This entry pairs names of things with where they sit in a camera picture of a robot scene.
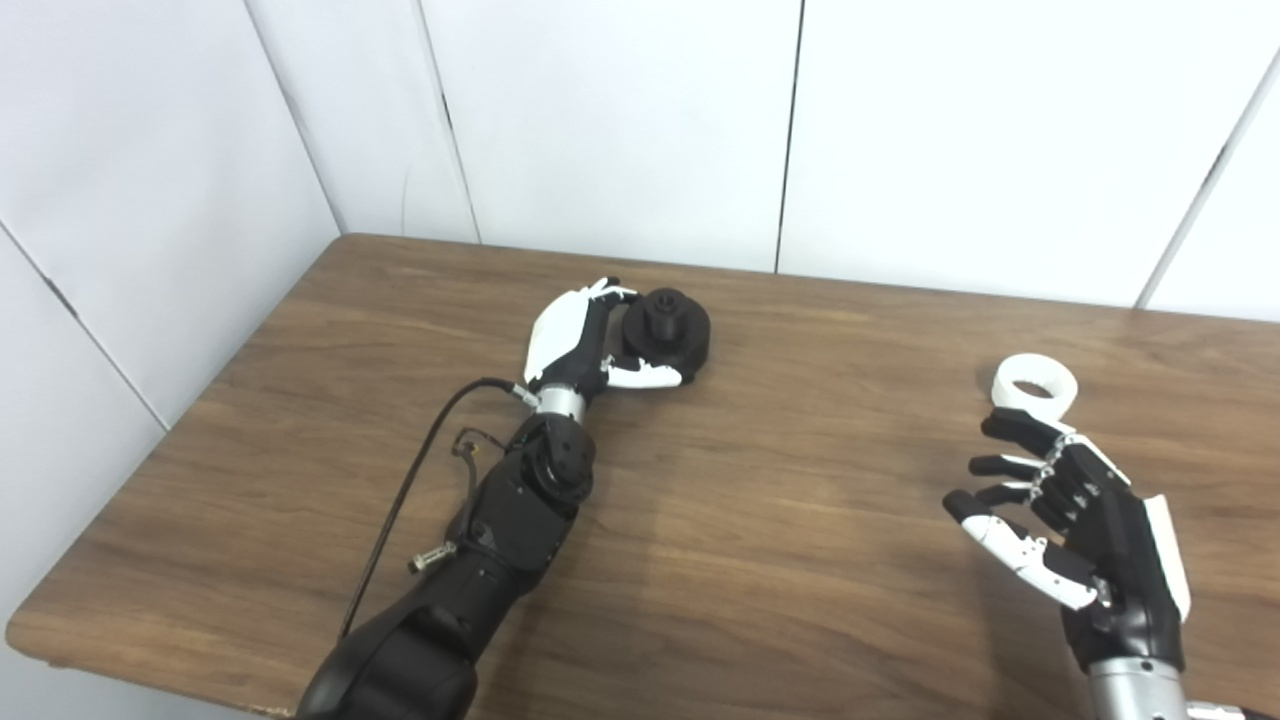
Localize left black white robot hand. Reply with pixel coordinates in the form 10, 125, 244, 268
524, 277, 683, 393

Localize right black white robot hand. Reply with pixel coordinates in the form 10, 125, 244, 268
943, 407, 1193, 673

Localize round black plastic part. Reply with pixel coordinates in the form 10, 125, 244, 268
612, 288, 712, 386

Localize white plastic ring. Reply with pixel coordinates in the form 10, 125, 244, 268
993, 354, 1079, 416

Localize thin left arm wires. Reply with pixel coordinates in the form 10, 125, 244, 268
450, 428, 501, 501

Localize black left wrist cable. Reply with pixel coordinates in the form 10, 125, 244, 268
338, 377, 541, 641

